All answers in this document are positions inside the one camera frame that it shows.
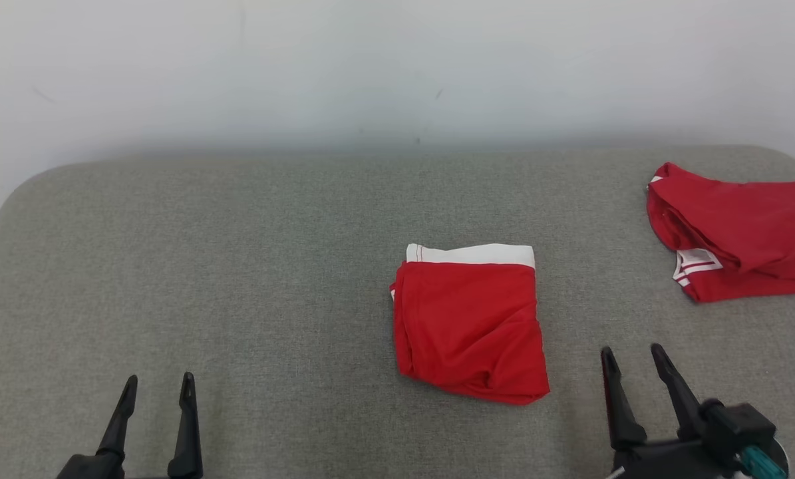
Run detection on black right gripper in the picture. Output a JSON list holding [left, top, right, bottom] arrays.
[[600, 343, 737, 479]]

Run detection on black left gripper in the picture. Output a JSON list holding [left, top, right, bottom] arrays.
[[56, 371, 204, 479]]

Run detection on red Bulls 23 jersey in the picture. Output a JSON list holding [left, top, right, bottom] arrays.
[[389, 243, 551, 406]]

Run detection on red Bulls jersey white sleeves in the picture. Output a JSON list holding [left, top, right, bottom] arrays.
[[646, 162, 795, 304]]

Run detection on teal cable connector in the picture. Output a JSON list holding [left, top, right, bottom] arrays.
[[740, 446, 789, 479]]

